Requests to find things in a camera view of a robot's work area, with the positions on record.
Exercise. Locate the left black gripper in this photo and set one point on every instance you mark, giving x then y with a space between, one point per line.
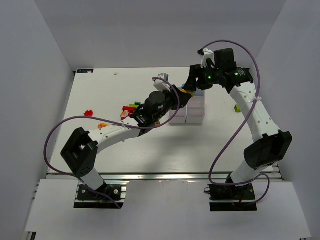
175 97

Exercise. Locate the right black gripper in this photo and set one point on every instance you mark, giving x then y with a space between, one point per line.
195 77

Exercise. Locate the yellow rounded lego brick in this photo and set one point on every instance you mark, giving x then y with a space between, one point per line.
102 125

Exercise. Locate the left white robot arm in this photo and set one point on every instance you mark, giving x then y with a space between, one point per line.
82 148

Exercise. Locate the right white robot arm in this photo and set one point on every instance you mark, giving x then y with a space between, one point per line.
270 143

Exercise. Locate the white right divided container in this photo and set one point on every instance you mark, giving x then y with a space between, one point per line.
195 109

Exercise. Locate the lime green lego brick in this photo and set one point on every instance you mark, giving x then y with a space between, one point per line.
134 106

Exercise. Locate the lime green small lego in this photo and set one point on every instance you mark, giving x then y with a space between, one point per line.
237 108

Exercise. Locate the red long lego brick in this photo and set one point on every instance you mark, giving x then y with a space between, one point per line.
128 109

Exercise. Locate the red flower lego piece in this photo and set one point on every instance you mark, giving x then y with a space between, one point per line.
126 113

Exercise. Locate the small red lego piece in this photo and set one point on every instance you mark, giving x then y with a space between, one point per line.
88 113

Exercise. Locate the blue table label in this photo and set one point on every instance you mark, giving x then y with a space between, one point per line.
85 71

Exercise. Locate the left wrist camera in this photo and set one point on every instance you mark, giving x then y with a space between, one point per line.
161 82

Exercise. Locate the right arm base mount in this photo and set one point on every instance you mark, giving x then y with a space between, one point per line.
231 198

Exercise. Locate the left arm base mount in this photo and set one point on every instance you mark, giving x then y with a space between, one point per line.
113 197

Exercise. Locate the aluminium table rail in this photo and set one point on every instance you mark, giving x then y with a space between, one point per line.
274 176

